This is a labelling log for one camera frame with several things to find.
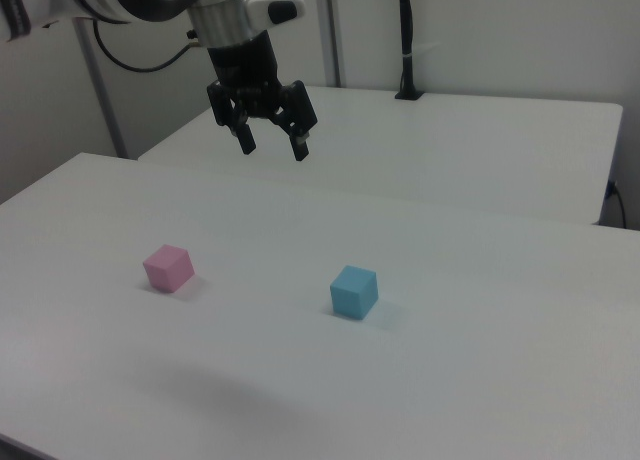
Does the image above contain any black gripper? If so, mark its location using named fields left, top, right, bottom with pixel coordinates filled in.
left=206, top=31, right=320, bottom=163

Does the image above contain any blue foam cube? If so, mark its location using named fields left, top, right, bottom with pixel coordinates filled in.
left=329, top=264, right=380, bottom=322

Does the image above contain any pink foam cube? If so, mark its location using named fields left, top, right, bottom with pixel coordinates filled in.
left=142, top=244, right=196, bottom=295

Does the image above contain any grey partition post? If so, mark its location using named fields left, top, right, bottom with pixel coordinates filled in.
left=71, top=17, right=129, bottom=160
left=322, top=0, right=347, bottom=88

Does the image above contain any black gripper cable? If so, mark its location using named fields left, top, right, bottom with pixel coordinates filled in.
left=92, top=18, right=202, bottom=73

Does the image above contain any black camera pole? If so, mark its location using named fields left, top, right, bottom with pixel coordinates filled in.
left=394, top=0, right=426, bottom=102

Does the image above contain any black printed strap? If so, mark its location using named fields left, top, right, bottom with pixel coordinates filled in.
left=0, top=0, right=33, bottom=44

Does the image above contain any black wall cable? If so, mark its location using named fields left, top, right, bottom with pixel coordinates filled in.
left=605, top=179, right=629, bottom=229

